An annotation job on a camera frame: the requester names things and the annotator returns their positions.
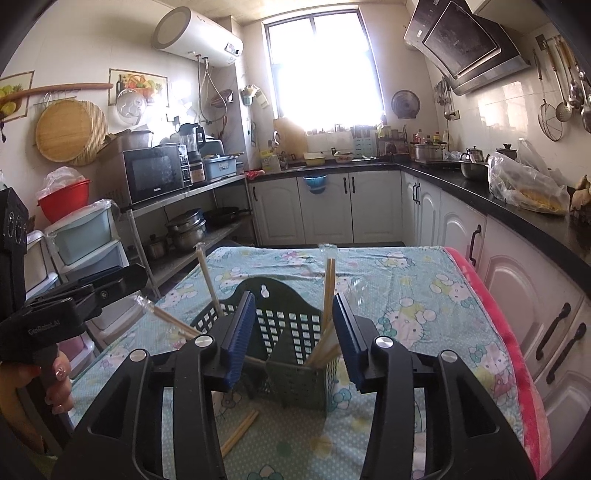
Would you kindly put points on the black kitchen countertop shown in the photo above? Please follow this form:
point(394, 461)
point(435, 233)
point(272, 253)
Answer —
point(461, 184)

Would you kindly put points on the black frying pan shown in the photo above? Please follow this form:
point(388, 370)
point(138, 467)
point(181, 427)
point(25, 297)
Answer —
point(224, 216)

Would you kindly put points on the steel mixing bowl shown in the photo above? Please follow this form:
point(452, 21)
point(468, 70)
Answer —
point(473, 170)

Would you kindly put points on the long wooden rolling pin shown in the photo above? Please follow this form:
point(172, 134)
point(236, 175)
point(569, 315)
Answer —
point(60, 88)

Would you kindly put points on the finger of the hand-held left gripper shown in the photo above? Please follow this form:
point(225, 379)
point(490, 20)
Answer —
point(115, 284)

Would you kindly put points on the round wooden board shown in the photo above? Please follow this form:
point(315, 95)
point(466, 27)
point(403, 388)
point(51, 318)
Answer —
point(62, 131)

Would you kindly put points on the white round plastic cover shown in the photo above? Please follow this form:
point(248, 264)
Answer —
point(130, 107)

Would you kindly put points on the black microwave oven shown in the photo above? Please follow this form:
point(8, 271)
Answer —
point(154, 175)

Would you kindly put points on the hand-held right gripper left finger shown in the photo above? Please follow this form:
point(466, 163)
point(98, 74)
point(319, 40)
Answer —
point(238, 344)

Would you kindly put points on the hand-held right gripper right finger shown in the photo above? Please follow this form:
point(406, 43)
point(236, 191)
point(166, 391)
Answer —
point(348, 344)

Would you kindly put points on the blue grey storage box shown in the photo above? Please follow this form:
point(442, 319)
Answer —
point(221, 168)

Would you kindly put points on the small steel pot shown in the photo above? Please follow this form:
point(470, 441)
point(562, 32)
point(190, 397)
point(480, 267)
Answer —
point(157, 248)

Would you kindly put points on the white cylindrical water heater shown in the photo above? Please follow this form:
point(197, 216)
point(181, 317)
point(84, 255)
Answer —
point(194, 34)

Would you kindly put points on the white kitchen cabinets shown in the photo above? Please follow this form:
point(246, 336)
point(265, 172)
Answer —
point(364, 207)

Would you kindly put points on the red cloth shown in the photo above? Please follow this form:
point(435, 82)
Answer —
point(254, 174)

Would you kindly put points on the round wall fan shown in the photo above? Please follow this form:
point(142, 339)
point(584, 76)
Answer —
point(405, 105)

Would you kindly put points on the person's left hand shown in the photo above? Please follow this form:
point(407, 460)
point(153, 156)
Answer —
point(60, 383)

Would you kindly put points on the stacked steel pots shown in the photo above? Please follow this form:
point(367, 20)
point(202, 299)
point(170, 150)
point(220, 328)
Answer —
point(186, 230)

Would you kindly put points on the wooden cutting board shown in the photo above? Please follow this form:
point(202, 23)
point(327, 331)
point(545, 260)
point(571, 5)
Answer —
point(288, 136)

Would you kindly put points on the black blender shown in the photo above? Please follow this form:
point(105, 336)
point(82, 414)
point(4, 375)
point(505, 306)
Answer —
point(191, 147)

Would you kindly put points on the kitchen window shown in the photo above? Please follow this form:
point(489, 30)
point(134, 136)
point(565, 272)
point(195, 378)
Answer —
point(323, 69)

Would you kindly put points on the fruit picture wall tile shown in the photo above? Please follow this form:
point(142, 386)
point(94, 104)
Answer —
point(14, 94)
point(138, 83)

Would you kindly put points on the black range hood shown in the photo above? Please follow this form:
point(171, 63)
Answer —
point(466, 46)

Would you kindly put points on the person's left forearm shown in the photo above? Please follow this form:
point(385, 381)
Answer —
point(16, 436)

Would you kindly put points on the green plastic utensil basket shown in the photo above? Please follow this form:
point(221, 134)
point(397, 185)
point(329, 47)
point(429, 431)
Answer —
point(286, 323)

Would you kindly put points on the steel kettle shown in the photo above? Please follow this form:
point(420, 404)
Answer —
point(474, 154)

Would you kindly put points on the cartoon cat printed tablecloth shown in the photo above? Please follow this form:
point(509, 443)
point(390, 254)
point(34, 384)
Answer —
point(406, 286)

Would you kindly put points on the yellow baking dish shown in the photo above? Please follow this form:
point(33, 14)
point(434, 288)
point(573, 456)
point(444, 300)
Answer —
point(314, 159)

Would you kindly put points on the plastic drawer unit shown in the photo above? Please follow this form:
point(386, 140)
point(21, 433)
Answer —
point(83, 240)

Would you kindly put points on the round woven mat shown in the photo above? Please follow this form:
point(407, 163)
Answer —
point(99, 134)

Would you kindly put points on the green knife holder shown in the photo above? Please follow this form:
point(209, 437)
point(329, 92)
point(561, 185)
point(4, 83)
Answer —
point(364, 143)

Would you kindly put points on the steel stock pot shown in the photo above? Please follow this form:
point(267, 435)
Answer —
point(428, 152)

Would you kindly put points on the metal shelf rack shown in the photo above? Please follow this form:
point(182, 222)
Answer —
point(194, 194)

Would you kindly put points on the clear plastic bag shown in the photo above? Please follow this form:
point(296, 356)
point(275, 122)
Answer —
point(526, 184)

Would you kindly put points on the red plastic basin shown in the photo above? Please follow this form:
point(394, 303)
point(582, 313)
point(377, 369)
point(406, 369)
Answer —
point(64, 201)

